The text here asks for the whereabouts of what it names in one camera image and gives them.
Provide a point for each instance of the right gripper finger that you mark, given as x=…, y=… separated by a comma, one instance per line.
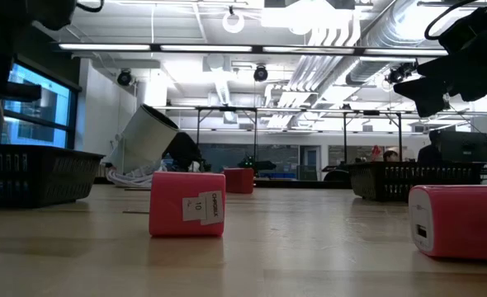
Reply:
x=450, y=66
x=429, y=92

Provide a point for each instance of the pink charger with white face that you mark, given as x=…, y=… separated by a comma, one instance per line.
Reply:
x=466, y=222

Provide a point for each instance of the red-pink charger block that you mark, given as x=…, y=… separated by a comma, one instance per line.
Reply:
x=239, y=180

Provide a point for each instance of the pink charger with paper label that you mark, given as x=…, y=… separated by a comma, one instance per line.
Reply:
x=169, y=204

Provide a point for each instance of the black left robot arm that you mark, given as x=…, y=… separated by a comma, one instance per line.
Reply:
x=4, y=24

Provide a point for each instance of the black ceiling spotlight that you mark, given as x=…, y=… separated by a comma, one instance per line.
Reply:
x=400, y=73
x=261, y=73
x=124, y=77

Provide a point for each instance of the person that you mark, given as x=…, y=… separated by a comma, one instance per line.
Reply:
x=429, y=154
x=183, y=150
x=391, y=156

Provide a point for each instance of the black computer monitor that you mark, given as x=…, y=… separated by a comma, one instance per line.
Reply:
x=464, y=146

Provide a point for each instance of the red background object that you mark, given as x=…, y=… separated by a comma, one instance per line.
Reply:
x=376, y=153

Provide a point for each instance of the black plastic slotted basket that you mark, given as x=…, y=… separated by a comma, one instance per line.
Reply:
x=392, y=181
x=29, y=175

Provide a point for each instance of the black overhead light bar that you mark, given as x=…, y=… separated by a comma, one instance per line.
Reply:
x=256, y=49

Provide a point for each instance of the white cylindrical device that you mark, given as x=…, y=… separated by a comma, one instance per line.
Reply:
x=144, y=140

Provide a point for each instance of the dark-framed window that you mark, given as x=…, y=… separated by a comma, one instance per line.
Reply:
x=37, y=107

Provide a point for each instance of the black background metal frame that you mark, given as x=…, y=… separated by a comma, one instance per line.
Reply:
x=371, y=112
x=226, y=109

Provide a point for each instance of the silver ventilation duct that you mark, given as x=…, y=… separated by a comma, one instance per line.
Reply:
x=392, y=24

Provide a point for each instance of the black aluminium table frame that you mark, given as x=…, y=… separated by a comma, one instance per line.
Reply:
x=293, y=183

